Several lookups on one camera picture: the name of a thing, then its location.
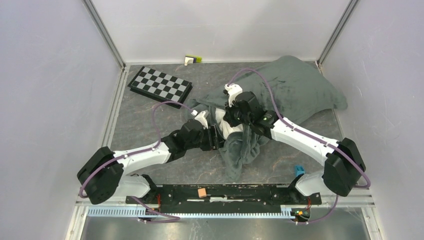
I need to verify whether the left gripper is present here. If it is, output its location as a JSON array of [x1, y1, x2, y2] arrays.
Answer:
[[185, 124, 230, 152]]

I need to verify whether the zebra striped pillowcase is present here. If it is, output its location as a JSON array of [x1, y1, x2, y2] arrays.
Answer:
[[188, 55, 348, 183]]

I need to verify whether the white pillow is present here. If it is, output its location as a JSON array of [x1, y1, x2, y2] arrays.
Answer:
[[213, 108, 244, 140]]

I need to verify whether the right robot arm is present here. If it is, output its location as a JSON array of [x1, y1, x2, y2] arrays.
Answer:
[[223, 90, 366, 204]]

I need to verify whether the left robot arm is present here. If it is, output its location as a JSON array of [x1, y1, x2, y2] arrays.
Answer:
[[76, 119, 225, 205]]

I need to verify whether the orange small cube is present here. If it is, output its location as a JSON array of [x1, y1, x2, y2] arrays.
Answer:
[[197, 188, 207, 198]]

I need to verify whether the green white small block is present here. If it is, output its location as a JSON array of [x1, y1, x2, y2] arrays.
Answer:
[[184, 55, 202, 66]]

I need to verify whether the blue small block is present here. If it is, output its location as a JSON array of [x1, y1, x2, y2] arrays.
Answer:
[[294, 165, 306, 178]]

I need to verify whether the black white checkerboard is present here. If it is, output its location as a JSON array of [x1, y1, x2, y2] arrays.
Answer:
[[127, 66, 193, 103]]

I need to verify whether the light blue toothed strip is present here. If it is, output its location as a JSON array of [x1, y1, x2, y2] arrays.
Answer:
[[87, 205, 295, 220]]

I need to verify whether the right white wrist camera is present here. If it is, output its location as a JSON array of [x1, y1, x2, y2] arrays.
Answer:
[[224, 83, 243, 106]]

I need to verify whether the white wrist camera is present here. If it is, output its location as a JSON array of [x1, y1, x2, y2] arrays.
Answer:
[[190, 110, 209, 129], [224, 83, 243, 106]]

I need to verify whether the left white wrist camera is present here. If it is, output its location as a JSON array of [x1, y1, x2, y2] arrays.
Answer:
[[190, 110, 209, 129]]

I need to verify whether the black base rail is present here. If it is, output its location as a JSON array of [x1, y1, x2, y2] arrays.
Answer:
[[140, 183, 322, 214]]

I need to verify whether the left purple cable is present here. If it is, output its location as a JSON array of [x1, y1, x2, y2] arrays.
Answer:
[[78, 100, 195, 200]]

